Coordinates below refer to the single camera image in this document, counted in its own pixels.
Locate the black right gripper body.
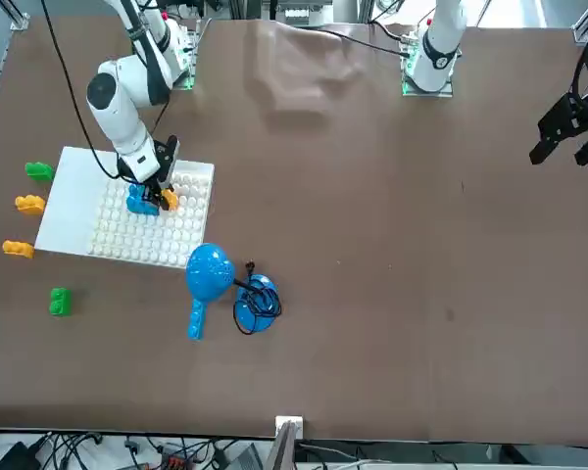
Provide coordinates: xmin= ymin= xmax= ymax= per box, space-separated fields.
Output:
xmin=151 ymin=135 xmax=181 ymax=188

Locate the green two-stud block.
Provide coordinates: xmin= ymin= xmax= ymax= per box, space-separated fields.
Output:
xmin=24 ymin=161 xmax=55 ymax=183
xmin=48 ymin=287 xmax=74 ymax=317

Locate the white flat board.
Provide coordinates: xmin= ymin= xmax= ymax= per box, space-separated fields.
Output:
xmin=33 ymin=145 xmax=216 ymax=271

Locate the white studded baseplate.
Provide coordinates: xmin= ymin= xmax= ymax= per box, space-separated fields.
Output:
xmin=87 ymin=170 xmax=212 ymax=270

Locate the blue desk lamp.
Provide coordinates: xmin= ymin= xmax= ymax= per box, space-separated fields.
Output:
xmin=184 ymin=243 xmax=281 ymax=337

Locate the black base cable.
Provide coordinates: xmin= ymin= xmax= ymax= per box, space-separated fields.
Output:
xmin=281 ymin=23 xmax=411 ymax=58

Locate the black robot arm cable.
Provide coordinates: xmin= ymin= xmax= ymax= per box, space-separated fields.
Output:
xmin=39 ymin=0 xmax=128 ymax=180

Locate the aluminium profile post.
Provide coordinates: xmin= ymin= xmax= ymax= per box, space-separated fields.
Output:
xmin=272 ymin=415 xmax=305 ymax=470

